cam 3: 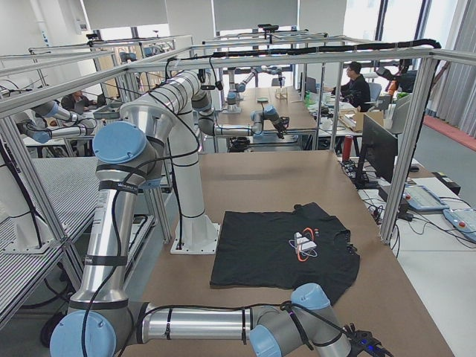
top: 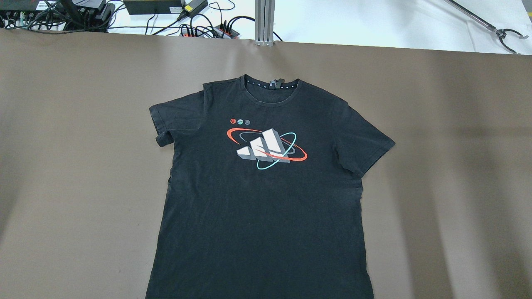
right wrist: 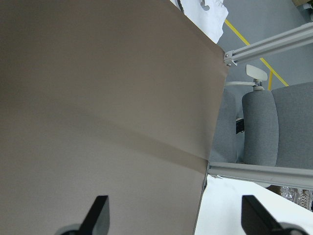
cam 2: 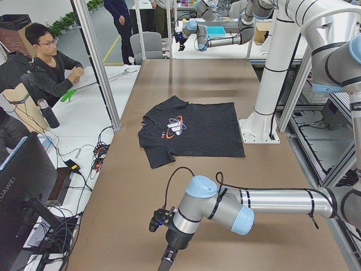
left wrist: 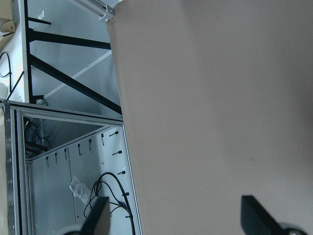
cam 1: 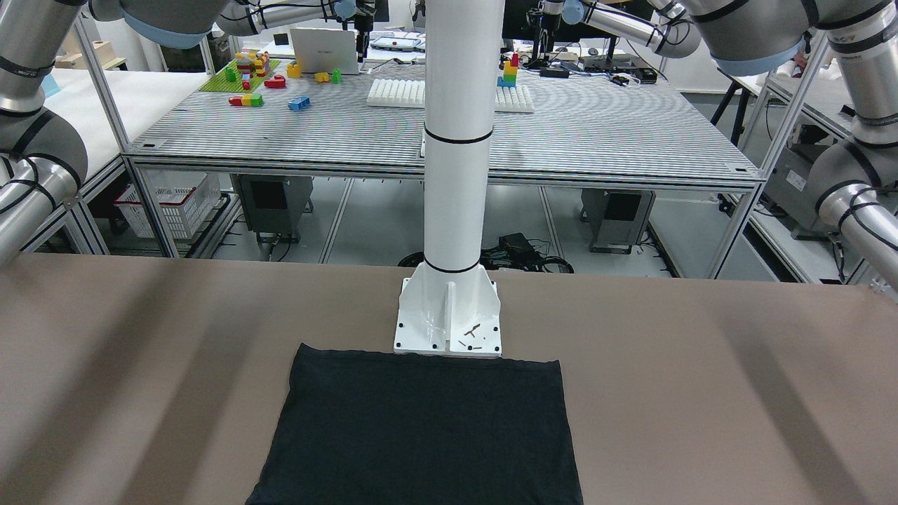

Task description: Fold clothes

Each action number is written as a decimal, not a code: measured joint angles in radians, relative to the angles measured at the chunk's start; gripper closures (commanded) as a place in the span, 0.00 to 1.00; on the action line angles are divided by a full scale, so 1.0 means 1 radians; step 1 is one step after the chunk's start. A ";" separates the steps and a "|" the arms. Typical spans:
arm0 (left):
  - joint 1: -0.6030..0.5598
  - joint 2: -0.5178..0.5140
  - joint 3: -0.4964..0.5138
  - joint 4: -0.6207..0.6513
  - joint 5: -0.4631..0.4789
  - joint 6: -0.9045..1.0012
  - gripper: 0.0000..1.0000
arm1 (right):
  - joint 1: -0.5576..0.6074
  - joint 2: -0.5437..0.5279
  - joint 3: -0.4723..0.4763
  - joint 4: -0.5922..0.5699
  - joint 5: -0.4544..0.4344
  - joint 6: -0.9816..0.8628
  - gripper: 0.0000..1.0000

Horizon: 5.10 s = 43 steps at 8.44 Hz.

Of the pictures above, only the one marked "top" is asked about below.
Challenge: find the aluminium frame post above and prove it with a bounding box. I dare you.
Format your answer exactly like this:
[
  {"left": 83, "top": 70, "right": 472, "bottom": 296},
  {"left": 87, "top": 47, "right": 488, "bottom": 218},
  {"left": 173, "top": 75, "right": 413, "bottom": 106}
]
[{"left": 254, "top": 0, "right": 276, "bottom": 47}]

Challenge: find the metal reacher grabber tool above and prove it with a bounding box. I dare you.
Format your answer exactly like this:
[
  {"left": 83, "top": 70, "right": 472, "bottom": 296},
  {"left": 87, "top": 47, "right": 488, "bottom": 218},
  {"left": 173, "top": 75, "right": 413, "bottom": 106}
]
[{"left": 445, "top": 0, "right": 529, "bottom": 55}]

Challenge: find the black printed t-shirt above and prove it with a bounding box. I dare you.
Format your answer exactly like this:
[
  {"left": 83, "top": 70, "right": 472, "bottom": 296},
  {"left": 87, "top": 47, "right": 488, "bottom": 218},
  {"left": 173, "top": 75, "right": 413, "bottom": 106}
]
[{"left": 145, "top": 74, "right": 395, "bottom": 299}]

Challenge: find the black flat box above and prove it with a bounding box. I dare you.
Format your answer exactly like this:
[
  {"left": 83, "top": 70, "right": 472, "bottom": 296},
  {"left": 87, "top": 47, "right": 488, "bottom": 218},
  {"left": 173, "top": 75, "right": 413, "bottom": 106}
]
[{"left": 122, "top": 0, "right": 186, "bottom": 15}]

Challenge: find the red black power strip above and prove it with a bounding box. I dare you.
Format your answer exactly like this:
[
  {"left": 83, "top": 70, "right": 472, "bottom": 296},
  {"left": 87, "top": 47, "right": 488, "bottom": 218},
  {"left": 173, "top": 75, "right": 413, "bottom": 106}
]
[{"left": 177, "top": 24, "right": 240, "bottom": 39}]

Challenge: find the black power adapter yellow label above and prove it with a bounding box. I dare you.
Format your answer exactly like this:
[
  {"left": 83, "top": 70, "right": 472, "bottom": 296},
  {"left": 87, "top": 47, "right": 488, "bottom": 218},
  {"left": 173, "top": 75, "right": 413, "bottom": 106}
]
[{"left": 176, "top": 0, "right": 208, "bottom": 22}]

